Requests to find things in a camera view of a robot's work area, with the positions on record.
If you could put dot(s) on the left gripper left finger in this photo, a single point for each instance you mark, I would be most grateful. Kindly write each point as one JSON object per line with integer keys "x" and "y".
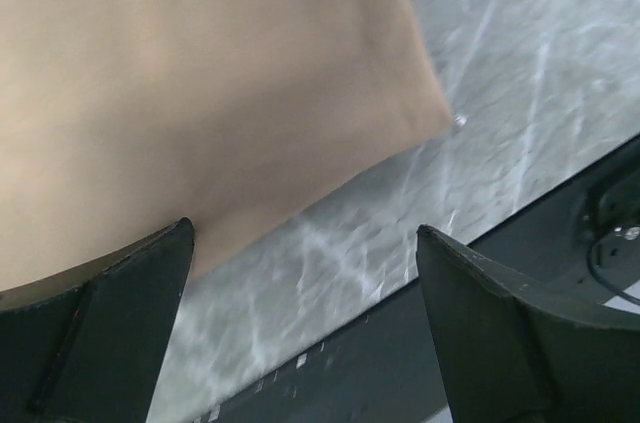
{"x": 87, "y": 344}

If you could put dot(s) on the black base beam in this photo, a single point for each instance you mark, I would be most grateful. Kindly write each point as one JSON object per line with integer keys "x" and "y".
{"x": 581, "y": 240}

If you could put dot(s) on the beige t-shirt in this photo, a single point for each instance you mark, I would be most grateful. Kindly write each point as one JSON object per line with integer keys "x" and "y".
{"x": 118, "y": 117}

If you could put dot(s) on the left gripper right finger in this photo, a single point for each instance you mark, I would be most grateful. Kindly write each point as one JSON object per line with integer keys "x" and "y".
{"x": 510, "y": 349}

